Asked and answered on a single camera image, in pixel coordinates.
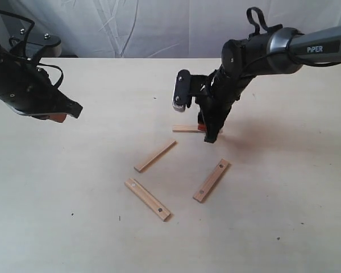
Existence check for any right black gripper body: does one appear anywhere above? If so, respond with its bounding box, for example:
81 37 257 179
192 68 255 143

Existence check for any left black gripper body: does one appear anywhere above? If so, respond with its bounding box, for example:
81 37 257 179
0 55 83 118

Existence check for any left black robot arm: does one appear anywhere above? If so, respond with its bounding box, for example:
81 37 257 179
0 45 83 123

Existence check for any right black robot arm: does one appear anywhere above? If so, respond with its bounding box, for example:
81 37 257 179
196 7 341 143

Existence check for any white backdrop curtain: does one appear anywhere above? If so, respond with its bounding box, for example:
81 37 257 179
0 0 341 58

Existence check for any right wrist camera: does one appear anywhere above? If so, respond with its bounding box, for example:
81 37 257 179
172 69 192 113

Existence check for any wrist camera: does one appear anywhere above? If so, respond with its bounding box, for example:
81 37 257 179
9 33 62 59
172 69 192 113

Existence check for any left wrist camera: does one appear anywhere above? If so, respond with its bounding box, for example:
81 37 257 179
9 33 62 59

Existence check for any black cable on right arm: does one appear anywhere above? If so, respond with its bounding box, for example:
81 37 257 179
246 7 284 36

